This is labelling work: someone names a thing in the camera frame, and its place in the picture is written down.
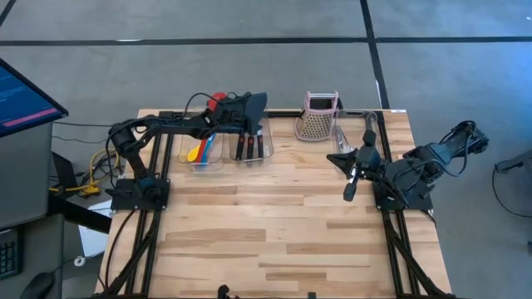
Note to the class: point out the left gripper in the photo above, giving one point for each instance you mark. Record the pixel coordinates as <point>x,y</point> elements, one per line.
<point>218,120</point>

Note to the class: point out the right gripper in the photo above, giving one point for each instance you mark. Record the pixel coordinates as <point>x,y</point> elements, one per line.
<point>376,174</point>

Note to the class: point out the narrow black spatula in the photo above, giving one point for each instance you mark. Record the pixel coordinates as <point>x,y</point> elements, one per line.
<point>255,112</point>

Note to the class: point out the blue silicone spoon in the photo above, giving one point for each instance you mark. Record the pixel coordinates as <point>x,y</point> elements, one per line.
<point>211,141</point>

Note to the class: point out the yellow silicone spoon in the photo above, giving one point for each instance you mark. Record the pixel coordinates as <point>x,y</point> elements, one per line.
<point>194,154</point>

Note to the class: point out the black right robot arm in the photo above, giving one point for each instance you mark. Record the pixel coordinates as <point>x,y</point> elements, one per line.
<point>432,160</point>

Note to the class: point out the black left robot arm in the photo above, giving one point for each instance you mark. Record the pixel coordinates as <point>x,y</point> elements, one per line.
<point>166,124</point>

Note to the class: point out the clear plastic bin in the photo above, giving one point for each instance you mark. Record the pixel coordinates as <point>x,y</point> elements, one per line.
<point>185,137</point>
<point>270,137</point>
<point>345,116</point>

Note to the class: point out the pink steel box grater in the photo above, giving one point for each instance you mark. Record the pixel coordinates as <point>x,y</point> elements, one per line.
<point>316,124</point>

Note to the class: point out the black stand leg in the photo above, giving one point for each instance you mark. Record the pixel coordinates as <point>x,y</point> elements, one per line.
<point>513,162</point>

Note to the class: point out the black desk leg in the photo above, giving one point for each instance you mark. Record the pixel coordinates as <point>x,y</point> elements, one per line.
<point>79,214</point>

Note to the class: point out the white paper sheet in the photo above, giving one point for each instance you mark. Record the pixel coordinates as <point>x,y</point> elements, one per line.
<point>93,236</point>

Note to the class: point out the computer monitor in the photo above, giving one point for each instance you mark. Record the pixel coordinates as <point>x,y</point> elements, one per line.
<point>21,99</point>

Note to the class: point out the black computer mouse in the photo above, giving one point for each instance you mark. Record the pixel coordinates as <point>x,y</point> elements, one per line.
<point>37,286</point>

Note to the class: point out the black keyboard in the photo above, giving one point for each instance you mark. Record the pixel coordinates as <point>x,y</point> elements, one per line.
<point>8,253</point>

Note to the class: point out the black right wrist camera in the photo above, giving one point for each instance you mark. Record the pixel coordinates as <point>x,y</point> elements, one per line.
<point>367,154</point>

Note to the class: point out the black aluminium table frame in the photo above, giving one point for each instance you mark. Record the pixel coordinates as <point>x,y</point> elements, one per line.
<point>160,158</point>

